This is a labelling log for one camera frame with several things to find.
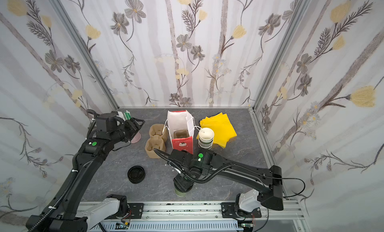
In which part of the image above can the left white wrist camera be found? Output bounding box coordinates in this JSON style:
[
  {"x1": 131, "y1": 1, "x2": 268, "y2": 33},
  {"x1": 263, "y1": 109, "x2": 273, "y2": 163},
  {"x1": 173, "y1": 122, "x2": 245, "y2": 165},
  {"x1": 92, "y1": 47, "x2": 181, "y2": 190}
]
[{"x1": 117, "y1": 111, "x2": 126, "y2": 121}]

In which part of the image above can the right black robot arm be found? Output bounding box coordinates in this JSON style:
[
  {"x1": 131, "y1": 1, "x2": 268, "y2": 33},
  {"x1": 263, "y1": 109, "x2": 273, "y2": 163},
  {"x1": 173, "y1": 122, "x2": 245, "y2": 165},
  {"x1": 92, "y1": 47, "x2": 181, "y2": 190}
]
[{"x1": 154, "y1": 149, "x2": 291, "y2": 211}]

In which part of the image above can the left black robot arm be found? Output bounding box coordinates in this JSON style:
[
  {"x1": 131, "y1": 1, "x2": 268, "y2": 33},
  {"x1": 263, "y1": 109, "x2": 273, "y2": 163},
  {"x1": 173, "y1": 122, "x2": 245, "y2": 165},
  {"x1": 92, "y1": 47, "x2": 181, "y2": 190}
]
[{"x1": 26, "y1": 109, "x2": 145, "y2": 232}]

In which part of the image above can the pink metal bucket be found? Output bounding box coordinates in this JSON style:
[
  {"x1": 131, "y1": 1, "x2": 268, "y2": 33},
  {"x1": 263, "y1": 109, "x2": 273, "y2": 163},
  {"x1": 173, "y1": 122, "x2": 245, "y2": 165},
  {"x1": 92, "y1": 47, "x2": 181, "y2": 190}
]
[{"x1": 131, "y1": 132, "x2": 142, "y2": 144}]

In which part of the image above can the stack of paper cups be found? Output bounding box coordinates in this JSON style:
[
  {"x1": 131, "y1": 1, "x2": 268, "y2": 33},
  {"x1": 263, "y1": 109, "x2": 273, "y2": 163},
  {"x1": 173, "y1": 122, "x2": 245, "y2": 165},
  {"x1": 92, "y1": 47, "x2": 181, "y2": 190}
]
[{"x1": 198, "y1": 128, "x2": 215, "y2": 150}]

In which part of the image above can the red white paper bag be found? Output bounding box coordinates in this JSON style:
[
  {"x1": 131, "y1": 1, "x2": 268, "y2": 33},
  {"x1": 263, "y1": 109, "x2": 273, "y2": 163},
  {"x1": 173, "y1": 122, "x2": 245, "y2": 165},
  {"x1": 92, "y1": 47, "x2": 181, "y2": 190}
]
[{"x1": 163, "y1": 110, "x2": 196, "y2": 154}]

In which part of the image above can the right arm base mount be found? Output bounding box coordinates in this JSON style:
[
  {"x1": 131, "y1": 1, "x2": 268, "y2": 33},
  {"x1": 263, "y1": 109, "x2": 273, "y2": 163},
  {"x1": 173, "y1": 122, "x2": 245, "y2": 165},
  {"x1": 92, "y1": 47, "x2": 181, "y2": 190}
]
[{"x1": 221, "y1": 202, "x2": 262, "y2": 220}]

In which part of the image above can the green and white straws bundle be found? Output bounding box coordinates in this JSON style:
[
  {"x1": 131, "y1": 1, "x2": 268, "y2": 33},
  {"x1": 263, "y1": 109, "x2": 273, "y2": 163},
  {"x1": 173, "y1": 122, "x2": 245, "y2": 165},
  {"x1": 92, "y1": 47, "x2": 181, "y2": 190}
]
[{"x1": 123, "y1": 111, "x2": 132, "y2": 120}]

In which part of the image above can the stack of black lids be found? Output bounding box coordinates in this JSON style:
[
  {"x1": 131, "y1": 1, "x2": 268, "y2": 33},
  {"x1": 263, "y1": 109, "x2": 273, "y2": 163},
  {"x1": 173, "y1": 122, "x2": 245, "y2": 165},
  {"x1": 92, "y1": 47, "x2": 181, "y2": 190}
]
[{"x1": 127, "y1": 166, "x2": 146, "y2": 184}]

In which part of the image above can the single brown pulp carrier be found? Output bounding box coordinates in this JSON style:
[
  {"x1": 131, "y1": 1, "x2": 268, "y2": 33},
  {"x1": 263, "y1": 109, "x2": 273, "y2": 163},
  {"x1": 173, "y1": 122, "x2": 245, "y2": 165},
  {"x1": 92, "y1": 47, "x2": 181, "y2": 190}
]
[{"x1": 174, "y1": 130, "x2": 190, "y2": 139}]

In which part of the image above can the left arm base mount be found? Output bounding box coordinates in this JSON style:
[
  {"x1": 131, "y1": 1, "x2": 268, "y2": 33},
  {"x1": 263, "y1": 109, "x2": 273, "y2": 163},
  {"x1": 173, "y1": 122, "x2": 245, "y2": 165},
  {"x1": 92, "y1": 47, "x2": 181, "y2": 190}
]
[{"x1": 122, "y1": 203, "x2": 144, "y2": 220}]

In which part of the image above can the brown pulp cup carrier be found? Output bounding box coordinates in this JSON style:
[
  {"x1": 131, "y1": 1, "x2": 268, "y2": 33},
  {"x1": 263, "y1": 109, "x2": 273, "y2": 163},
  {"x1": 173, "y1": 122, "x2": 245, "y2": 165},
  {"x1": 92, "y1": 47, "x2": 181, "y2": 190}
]
[{"x1": 145, "y1": 124, "x2": 168, "y2": 159}]

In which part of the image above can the green white paper cup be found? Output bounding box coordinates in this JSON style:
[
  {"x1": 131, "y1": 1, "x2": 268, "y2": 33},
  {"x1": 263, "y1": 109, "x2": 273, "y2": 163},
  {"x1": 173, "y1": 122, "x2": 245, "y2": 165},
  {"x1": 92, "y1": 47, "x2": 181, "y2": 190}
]
[{"x1": 175, "y1": 190, "x2": 186, "y2": 197}]

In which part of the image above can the yellow paper napkins stack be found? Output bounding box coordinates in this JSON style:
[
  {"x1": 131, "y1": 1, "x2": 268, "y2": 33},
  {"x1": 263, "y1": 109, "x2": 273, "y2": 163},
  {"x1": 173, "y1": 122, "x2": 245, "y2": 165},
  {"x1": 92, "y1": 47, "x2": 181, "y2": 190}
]
[{"x1": 200, "y1": 113, "x2": 237, "y2": 149}]

